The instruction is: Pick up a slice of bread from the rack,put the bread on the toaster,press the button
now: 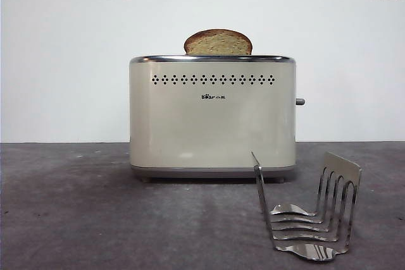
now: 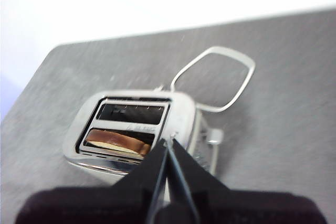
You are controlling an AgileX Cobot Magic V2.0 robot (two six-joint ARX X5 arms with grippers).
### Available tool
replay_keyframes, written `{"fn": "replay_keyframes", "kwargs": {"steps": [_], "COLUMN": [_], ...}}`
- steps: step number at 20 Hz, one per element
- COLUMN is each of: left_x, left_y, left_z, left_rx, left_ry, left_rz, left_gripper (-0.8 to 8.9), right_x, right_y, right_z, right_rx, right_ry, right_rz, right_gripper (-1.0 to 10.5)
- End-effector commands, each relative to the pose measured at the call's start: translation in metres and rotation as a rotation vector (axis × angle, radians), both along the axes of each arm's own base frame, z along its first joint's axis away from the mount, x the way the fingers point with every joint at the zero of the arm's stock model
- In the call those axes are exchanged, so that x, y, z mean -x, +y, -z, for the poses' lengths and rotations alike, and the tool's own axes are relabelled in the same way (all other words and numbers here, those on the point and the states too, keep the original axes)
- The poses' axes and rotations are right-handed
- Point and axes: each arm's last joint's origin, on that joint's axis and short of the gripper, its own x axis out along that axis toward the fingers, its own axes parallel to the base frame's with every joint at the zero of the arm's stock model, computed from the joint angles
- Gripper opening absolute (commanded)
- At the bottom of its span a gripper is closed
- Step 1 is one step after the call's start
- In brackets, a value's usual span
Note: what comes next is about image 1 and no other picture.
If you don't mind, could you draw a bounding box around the brown crusted bread slice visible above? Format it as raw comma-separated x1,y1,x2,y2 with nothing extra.
183,29,254,56

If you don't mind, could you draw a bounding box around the cream two-slot toaster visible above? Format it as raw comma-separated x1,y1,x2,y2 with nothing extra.
128,55,298,184

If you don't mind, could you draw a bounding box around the shiny steel toast rack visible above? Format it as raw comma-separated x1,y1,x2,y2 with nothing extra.
251,151,363,263

